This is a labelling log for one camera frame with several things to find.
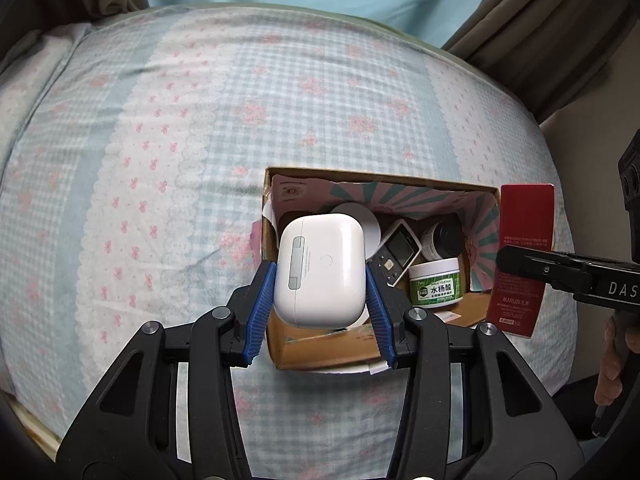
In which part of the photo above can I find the white round jar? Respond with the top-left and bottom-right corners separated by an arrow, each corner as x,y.
332,203 -> 382,259

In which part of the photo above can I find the cardboard box with patterned lining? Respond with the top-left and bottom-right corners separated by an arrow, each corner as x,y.
253,167 -> 500,370

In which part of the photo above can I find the right brown curtain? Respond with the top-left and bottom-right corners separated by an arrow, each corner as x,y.
444,0 -> 639,122

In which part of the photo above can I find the white earbuds case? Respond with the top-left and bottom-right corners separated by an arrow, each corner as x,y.
273,214 -> 366,330

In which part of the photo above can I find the white air conditioner remote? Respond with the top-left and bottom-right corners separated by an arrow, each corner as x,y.
369,219 -> 422,287

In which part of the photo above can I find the red rectangular carton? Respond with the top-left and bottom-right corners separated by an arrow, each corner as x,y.
486,183 -> 555,338

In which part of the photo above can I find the person's hand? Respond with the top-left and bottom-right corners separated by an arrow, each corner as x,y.
594,318 -> 623,406

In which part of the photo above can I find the dark jar with white label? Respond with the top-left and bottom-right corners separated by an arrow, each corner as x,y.
421,219 -> 465,261

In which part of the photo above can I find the white jar with green label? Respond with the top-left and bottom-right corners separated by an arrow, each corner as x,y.
409,258 -> 462,309

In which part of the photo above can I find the floral pillow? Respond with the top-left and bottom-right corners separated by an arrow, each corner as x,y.
1,23 -> 92,171

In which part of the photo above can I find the floral checked bed sheet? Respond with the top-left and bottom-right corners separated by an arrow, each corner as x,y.
1,6 -> 559,436

